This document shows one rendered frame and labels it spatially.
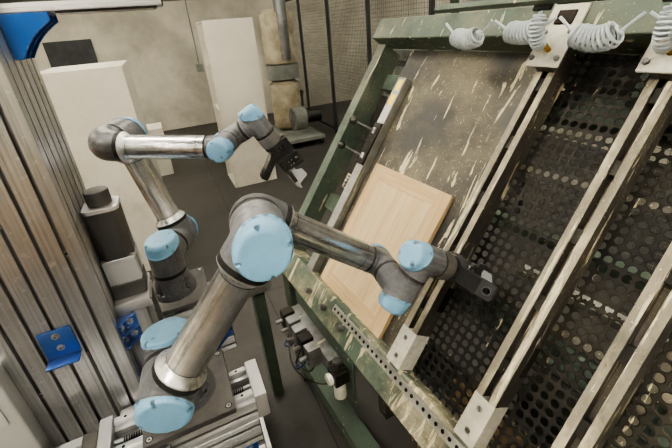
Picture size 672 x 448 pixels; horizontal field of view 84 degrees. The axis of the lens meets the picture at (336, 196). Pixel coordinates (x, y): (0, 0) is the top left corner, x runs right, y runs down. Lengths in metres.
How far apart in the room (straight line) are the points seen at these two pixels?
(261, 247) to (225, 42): 4.29
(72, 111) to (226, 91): 2.02
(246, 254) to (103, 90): 2.77
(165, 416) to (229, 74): 4.31
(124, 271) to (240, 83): 3.95
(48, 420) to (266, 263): 0.86
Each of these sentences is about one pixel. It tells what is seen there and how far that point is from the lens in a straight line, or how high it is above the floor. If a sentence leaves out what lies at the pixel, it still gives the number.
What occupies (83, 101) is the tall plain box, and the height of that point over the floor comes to 1.53.
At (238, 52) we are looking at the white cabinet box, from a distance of 4.93.
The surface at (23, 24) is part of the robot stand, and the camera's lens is 1.06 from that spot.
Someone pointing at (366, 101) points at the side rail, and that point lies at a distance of 1.90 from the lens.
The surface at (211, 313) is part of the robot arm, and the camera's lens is 0.82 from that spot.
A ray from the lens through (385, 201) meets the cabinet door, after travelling 1.53.
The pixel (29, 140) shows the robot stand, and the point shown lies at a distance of 1.01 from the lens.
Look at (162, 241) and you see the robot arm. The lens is 1.47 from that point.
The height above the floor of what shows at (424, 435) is 0.84.
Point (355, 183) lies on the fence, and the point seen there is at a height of 1.26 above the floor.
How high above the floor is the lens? 1.92
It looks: 25 degrees down
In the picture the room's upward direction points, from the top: 5 degrees counter-clockwise
